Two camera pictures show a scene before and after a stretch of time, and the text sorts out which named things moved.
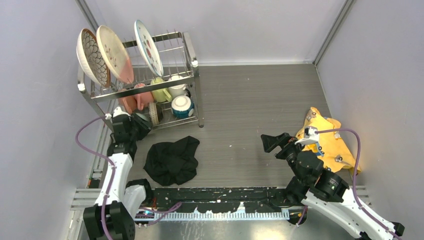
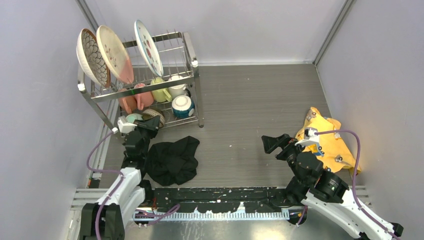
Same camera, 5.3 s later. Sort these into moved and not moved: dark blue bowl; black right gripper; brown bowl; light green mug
Moved: brown bowl
Not moved: black right gripper; light green mug; dark blue bowl
